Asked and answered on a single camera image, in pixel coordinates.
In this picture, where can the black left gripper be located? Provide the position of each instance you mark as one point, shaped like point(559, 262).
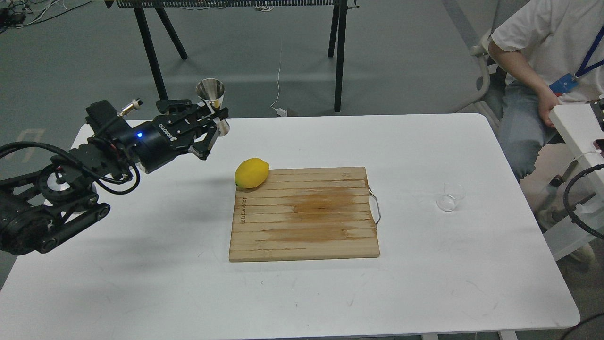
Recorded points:
point(183, 127)

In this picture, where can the steel jigger measuring cup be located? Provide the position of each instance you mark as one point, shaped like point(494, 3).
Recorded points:
point(211, 92)

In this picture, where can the small clear glass cup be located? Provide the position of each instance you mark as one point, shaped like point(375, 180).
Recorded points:
point(451, 196)

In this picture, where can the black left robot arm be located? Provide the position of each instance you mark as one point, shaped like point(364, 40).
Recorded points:
point(43, 209)

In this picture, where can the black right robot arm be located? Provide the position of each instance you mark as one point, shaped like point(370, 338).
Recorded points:
point(571, 211)

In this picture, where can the yellow lemon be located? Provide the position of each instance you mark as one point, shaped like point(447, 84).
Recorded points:
point(251, 173)

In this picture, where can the wooden cutting board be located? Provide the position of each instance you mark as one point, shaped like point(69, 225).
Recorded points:
point(305, 214)

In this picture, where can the white office chair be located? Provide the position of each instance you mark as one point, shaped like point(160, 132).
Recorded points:
point(490, 86)

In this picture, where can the seated person in white shirt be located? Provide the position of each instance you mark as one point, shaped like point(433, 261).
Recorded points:
point(552, 52)

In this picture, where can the white side table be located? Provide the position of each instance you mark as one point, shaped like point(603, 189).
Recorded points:
point(580, 126)

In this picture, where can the black metal table frame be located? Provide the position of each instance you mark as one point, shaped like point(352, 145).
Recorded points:
point(211, 34)

